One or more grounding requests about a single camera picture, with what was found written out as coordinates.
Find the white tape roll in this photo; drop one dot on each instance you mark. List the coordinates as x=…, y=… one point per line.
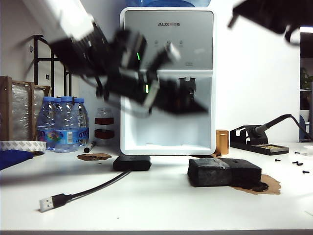
x=22, y=146

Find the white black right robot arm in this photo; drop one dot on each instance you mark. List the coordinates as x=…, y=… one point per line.
x=264, y=14

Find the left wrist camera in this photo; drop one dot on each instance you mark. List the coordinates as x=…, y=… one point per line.
x=171, y=51

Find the small round wall fixture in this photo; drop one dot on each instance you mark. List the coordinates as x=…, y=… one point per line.
x=31, y=49

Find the black metal railing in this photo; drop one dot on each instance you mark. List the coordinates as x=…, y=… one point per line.
x=36, y=61

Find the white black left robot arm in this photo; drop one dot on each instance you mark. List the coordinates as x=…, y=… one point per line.
x=61, y=14

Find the clear water bottle blue cap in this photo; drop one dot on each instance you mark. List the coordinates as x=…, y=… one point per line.
x=57, y=100
x=67, y=122
x=82, y=117
x=45, y=117

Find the ceiling light panel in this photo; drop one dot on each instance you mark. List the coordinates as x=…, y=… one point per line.
x=306, y=30

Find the black sponge block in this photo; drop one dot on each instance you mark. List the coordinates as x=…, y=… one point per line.
x=215, y=173

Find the yellow cleaning sponge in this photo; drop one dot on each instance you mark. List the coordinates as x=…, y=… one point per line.
x=271, y=147

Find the blue cloth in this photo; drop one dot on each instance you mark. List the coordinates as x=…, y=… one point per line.
x=12, y=157

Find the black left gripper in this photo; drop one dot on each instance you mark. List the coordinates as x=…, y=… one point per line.
x=132, y=90

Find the copper metal can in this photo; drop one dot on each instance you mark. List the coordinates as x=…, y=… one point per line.
x=222, y=143

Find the black marker pen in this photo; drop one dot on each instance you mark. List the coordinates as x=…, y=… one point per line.
x=89, y=147

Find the glass jar brown bands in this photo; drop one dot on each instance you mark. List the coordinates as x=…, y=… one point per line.
x=104, y=115

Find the black soldering iron stand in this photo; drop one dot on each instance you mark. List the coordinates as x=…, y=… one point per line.
x=238, y=144

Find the white grey water dispenser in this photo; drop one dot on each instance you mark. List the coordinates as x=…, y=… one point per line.
x=171, y=137

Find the wooden crate with plastic wrap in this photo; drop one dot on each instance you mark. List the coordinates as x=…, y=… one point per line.
x=6, y=110

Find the black USB hub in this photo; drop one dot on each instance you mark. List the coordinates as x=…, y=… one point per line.
x=132, y=165

